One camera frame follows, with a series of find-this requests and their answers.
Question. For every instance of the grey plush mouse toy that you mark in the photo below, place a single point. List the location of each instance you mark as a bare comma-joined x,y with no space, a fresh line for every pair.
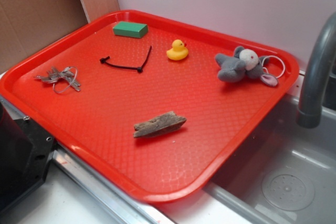
245,63

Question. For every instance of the red plastic tray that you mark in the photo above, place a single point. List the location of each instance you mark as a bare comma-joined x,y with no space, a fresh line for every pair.
97,123

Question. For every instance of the brown wood piece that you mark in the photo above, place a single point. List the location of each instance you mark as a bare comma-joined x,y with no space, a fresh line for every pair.
159,125

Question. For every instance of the silver key bunch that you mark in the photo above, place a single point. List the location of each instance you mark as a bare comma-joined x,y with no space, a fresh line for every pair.
54,76

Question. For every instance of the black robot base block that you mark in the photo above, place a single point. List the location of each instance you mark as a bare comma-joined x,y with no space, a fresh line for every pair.
26,151

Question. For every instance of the black zip tie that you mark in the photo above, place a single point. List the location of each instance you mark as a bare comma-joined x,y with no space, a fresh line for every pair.
138,69

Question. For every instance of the yellow rubber duck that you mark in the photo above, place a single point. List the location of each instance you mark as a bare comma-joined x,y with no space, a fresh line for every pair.
178,51

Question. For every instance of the grey sink faucet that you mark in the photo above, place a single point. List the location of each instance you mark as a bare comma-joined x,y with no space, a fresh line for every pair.
318,88

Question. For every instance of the grey toy sink basin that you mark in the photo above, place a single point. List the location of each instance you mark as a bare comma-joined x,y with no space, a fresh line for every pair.
281,173

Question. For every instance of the green rectangular block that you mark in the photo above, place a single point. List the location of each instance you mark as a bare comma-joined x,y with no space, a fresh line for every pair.
129,29

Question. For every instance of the brown cardboard panel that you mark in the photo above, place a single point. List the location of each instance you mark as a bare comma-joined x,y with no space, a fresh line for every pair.
28,26

